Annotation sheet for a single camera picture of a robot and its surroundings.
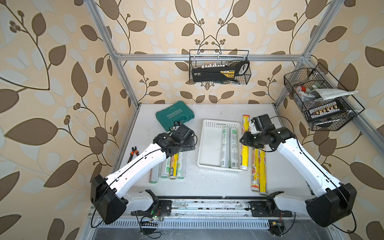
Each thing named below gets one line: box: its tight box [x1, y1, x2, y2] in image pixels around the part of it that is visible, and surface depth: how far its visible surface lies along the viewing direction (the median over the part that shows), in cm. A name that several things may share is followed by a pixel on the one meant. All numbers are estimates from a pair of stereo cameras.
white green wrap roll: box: [229, 127, 240, 170], surface depth 93 cm
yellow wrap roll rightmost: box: [259, 148, 268, 196], surface depth 84 cm
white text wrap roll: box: [160, 156, 171, 179], surface depth 86 cm
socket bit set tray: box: [307, 100, 347, 120], surface depth 68 cm
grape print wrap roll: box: [149, 164, 159, 184], surface depth 84 cm
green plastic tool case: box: [155, 100, 195, 132], surface depth 111 cm
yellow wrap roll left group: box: [169, 153, 179, 180], surface depth 87 cm
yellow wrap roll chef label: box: [240, 114, 251, 171], surface depth 75 cm
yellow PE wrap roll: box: [251, 148, 260, 193], surface depth 84 cm
